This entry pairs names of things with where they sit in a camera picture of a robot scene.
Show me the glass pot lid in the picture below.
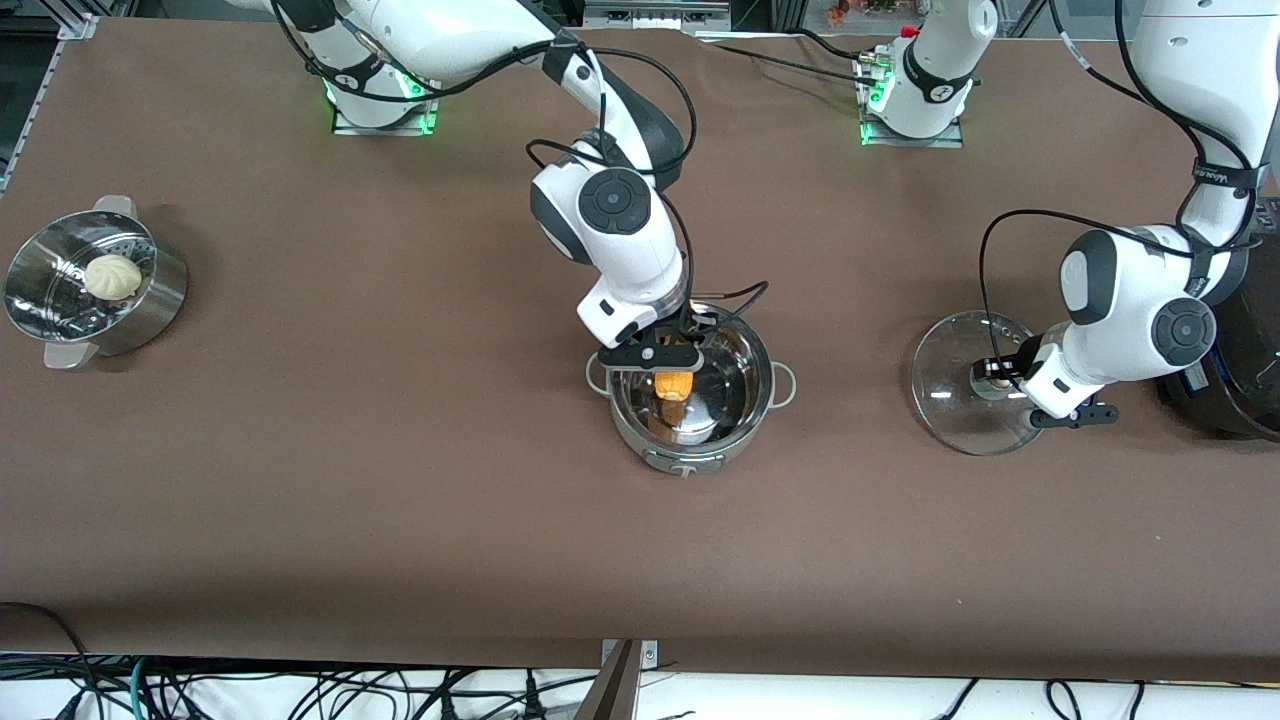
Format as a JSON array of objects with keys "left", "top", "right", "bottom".
[{"left": 910, "top": 310, "right": 1051, "bottom": 458}]

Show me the stainless steel pot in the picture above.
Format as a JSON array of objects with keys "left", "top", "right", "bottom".
[{"left": 586, "top": 305, "right": 798, "bottom": 476}]

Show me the steel steamer pot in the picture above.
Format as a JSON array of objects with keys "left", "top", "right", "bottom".
[{"left": 3, "top": 195, "right": 189, "bottom": 371}]

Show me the black rice cooker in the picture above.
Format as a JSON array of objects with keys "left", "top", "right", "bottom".
[{"left": 1158, "top": 195, "right": 1280, "bottom": 441}]

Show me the brown table mat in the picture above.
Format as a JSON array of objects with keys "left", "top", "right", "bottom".
[{"left": 0, "top": 18, "right": 1280, "bottom": 681}]

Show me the grey metal box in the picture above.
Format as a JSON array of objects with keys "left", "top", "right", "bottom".
[{"left": 583, "top": 0, "right": 733, "bottom": 33}]

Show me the dark slanted pole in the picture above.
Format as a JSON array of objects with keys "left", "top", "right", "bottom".
[{"left": 575, "top": 640, "right": 641, "bottom": 720}]

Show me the white steamed bun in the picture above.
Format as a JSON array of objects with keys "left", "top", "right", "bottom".
[{"left": 83, "top": 253, "right": 143, "bottom": 301}]

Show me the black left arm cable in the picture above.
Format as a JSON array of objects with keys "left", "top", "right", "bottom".
[{"left": 978, "top": 0, "right": 1263, "bottom": 393}]

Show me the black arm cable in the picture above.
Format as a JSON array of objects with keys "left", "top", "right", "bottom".
[
  {"left": 270, "top": 0, "right": 771, "bottom": 323},
  {"left": 978, "top": 0, "right": 1263, "bottom": 393}
]

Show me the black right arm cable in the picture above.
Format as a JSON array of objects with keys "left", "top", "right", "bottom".
[{"left": 270, "top": 0, "right": 771, "bottom": 323}]

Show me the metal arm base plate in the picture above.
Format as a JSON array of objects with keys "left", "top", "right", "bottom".
[
  {"left": 332, "top": 45, "right": 439, "bottom": 136},
  {"left": 858, "top": 50, "right": 964, "bottom": 149}
]

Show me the black table cable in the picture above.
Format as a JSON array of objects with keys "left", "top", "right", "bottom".
[
  {"left": 700, "top": 40, "right": 881, "bottom": 87},
  {"left": 785, "top": 27, "right": 881, "bottom": 66}
]

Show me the aluminium frame profile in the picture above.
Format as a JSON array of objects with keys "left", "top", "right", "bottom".
[{"left": 0, "top": 14, "right": 98, "bottom": 196}]

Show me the black looped floor cable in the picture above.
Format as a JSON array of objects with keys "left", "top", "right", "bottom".
[{"left": 0, "top": 600, "right": 96, "bottom": 720}]

